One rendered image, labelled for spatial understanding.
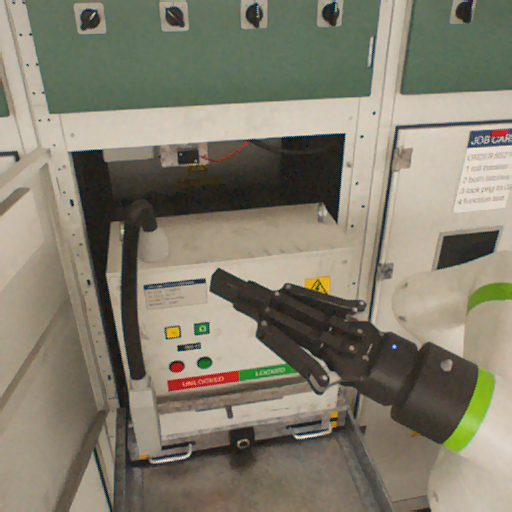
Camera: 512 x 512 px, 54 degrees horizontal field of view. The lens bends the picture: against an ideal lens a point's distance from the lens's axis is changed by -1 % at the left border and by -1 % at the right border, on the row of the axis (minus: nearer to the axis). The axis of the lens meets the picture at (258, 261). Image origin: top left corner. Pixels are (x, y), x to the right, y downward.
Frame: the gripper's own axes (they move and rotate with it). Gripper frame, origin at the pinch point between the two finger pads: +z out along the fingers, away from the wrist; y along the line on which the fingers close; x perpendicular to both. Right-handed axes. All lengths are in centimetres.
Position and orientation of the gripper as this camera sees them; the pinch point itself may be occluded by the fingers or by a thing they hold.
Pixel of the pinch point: (239, 292)
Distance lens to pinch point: 58.3
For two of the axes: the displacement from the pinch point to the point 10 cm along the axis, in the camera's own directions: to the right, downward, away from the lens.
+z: -8.8, -4.3, 2.1
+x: 1.5, -6.7, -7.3
